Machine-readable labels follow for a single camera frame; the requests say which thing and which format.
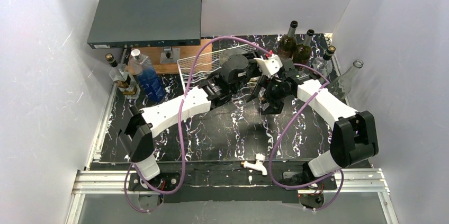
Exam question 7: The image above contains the tall clear bottle black label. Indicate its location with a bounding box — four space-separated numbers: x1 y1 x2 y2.
327 59 364 101

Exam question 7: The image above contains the aluminium rail frame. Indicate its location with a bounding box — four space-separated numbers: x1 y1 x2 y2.
65 168 399 223

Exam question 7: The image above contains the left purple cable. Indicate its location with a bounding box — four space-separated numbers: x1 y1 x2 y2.
123 36 273 214

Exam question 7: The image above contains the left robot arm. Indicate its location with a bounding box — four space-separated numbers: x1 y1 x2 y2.
118 51 261 181

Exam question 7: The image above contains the white wire wine rack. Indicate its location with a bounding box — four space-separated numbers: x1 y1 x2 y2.
177 44 257 91

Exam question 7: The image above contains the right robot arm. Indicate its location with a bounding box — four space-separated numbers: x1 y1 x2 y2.
256 55 379 189

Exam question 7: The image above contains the dark green wine bottle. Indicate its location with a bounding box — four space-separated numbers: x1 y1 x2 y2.
277 20 298 59

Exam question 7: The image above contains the white faucet tap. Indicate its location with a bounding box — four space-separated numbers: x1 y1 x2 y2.
241 153 268 176

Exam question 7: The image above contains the grey metal stand bracket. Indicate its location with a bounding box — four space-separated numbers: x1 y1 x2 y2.
160 47 181 64

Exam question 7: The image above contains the grey rack-mount device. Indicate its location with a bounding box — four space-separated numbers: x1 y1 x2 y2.
87 0 202 49

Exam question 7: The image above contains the square clear bottle gold label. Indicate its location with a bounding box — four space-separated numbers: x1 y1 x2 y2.
311 46 336 84

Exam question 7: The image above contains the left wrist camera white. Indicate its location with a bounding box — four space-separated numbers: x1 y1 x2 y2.
254 55 283 78

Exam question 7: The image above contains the blue square glass bottle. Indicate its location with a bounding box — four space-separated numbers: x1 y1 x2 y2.
129 49 166 103

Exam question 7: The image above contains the purple cable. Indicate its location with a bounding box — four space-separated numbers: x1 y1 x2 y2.
123 36 273 214
268 63 345 212

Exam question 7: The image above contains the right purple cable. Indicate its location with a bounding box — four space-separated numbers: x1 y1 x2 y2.
268 63 345 212

